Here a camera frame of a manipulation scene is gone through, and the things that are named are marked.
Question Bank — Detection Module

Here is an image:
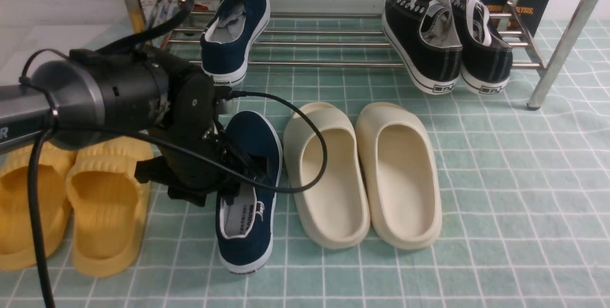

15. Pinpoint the yellow slide sandal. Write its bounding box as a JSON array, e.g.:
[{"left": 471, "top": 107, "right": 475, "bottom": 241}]
[
  {"left": 65, "top": 137, "right": 153, "bottom": 277},
  {"left": 0, "top": 143, "right": 77, "bottom": 271}
]

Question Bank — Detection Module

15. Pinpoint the right cream slide sandal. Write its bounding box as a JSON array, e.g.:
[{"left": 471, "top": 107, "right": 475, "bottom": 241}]
[{"left": 355, "top": 102, "right": 442, "bottom": 251}]

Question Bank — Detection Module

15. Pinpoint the left cream slide sandal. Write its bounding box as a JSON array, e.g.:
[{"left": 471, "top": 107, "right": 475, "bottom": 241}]
[{"left": 283, "top": 102, "right": 371, "bottom": 249}]

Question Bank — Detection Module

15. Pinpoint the left yellow slide sandal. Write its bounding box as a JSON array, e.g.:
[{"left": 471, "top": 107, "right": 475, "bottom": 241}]
[{"left": 0, "top": 143, "right": 77, "bottom": 271}]

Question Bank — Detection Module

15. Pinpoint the right yellow slide sandal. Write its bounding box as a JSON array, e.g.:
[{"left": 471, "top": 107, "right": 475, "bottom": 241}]
[{"left": 65, "top": 137, "right": 153, "bottom": 277}]

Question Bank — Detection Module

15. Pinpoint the right black canvas sneaker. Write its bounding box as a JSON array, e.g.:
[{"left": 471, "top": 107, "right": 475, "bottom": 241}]
[{"left": 449, "top": 0, "right": 513, "bottom": 95}]

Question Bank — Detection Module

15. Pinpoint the navy slip-on shoe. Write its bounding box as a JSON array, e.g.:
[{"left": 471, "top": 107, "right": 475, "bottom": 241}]
[
  {"left": 200, "top": 0, "right": 271, "bottom": 86},
  {"left": 215, "top": 111, "right": 283, "bottom": 275}
]

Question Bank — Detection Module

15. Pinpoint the metal shoe rack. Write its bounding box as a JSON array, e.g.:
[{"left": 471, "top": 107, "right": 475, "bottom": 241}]
[{"left": 124, "top": 0, "right": 599, "bottom": 110}]

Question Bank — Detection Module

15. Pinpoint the cream slide sandal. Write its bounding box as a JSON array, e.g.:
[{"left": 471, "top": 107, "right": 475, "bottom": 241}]
[
  {"left": 355, "top": 102, "right": 442, "bottom": 251},
  {"left": 283, "top": 102, "right": 371, "bottom": 249}
]

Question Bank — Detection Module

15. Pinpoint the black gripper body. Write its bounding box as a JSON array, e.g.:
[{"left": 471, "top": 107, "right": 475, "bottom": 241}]
[{"left": 135, "top": 62, "right": 253, "bottom": 207}]

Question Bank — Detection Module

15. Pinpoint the black canvas sneaker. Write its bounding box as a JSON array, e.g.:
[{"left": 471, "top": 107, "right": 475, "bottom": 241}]
[
  {"left": 381, "top": 0, "right": 463, "bottom": 95},
  {"left": 449, "top": 0, "right": 513, "bottom": 95}
]

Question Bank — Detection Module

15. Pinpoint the green checkered floor cloth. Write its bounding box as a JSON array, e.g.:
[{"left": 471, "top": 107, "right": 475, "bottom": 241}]
[{"left": 0, "top": 18, "right": 610, "bottom": 308}]

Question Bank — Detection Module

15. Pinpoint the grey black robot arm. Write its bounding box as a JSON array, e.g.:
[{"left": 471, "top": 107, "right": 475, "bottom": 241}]
[{"left": 0, "top": 47, "right": 264, "bottom": 206}]

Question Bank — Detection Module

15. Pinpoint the left black canvas sneaker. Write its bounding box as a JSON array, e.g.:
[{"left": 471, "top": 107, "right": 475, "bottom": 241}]
[{"left": 381, "top": 0, "right": 463, "bottom": 95}]

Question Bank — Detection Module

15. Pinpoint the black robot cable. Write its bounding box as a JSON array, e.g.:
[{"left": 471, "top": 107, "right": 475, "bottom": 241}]
[{"left": 19, "top": 0, "right": 328, "bottom": 308}]

